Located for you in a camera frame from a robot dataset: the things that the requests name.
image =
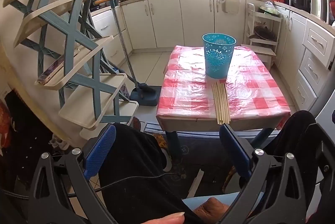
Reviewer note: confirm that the low table with blue legs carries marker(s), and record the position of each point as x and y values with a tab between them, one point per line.
171	143

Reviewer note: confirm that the blue perforated plastic cup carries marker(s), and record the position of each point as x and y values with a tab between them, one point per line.
218	56

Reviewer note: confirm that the cream kitchen base cabinets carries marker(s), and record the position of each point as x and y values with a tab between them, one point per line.
193	17

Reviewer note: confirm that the white step shelf rack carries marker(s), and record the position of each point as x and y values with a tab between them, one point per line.
261	50

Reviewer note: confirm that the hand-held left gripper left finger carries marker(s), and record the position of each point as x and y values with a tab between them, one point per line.
100	153

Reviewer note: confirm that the black pan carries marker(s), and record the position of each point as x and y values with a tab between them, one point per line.
264	34

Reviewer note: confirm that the bag of green vegetables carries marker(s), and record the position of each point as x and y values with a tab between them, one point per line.
269	8

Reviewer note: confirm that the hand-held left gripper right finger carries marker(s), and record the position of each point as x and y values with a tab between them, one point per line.
235	153

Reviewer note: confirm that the blue and cream shelf rack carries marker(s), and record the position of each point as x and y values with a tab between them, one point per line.
78	111

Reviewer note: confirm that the person's left hand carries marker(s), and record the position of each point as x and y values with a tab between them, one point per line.
167	219

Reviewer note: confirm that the red white checkered tablecloth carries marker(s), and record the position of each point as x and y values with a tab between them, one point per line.
188	88

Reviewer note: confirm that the person's black pants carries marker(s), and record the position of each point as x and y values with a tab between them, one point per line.
136	150

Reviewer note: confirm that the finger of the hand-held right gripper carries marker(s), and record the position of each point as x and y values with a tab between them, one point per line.
325	156

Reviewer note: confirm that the white hanging bin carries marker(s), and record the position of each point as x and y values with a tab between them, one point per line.
229	4

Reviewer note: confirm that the dark cloth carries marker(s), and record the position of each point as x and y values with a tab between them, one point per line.
23	135

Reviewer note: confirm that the bundle of wooden chopsticks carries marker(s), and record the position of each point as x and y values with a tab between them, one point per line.
221	103

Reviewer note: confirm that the white kettle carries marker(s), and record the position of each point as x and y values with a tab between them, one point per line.
316	3

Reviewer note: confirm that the smartphone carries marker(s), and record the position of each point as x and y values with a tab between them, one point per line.
55	68

